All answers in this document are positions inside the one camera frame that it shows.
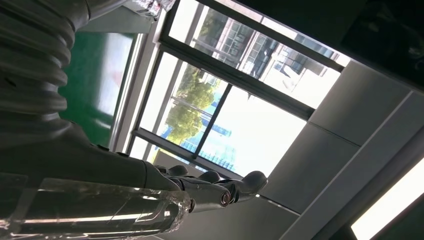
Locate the crumpled grey parcel black band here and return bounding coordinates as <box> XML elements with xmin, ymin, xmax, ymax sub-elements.
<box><xmin>127</xmin><ymin>0</ymin><xmax>176</xmax><ymax>19</ymax></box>

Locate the green tree outside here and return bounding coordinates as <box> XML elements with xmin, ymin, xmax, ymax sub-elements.
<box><xmin>163</xmin><ymin>62</ymin><xmax>229</xmax><ymax>147</ymax></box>

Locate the building beyond window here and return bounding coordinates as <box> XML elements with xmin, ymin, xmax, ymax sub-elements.
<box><xmin>192</xmin><ymin>9</ymin><xmax>342</xmax><ymax>97</ymax></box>

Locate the bright ceiling light panel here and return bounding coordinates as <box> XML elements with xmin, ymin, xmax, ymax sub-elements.
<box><xmin>350</xmin><ymin>158</ymin><xmax>424</xmax><ymax>240</ymax></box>

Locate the dark window frame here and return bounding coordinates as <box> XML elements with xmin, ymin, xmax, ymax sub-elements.
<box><xmin>127</xmin><ymin>0</ymin><xmax>352</xmax><ymax>181</ymax></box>

